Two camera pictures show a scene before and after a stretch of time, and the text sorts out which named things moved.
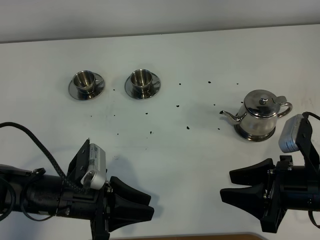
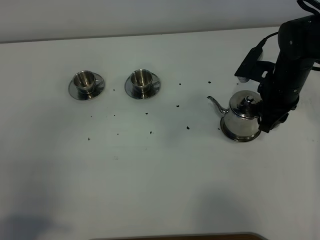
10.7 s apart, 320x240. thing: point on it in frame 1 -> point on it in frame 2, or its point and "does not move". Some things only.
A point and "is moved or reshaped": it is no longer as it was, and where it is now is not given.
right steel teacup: (141, 79) does not move
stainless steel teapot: (259, 114) is moved or reshaped
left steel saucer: (98, 87) does not move
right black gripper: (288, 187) -> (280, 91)
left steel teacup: (84, 81) does not move
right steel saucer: (132, 93) does not move
